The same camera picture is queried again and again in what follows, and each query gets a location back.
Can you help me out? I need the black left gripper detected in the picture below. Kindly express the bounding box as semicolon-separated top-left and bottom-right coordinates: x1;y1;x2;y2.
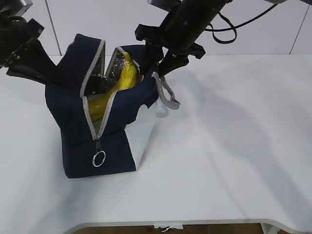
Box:
0;16;63;85

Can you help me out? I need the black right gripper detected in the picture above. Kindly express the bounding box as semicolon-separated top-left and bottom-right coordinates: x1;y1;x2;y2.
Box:
135;19;205;77

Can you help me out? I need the yellow banana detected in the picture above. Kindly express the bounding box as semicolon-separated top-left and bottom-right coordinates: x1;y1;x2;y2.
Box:
87;50;141;122

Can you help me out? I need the navy blue lunch bag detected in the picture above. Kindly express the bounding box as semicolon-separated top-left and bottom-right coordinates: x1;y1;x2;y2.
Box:
45;34;180;178

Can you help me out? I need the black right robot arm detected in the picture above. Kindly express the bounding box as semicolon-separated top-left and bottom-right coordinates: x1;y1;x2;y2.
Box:
135;0;228;77

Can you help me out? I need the white paper scrap under table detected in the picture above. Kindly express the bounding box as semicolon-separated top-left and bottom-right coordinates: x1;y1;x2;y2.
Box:
154;223;184;233

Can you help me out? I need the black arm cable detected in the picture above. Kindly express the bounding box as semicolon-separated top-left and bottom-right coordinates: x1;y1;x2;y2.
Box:
204;0;286;44

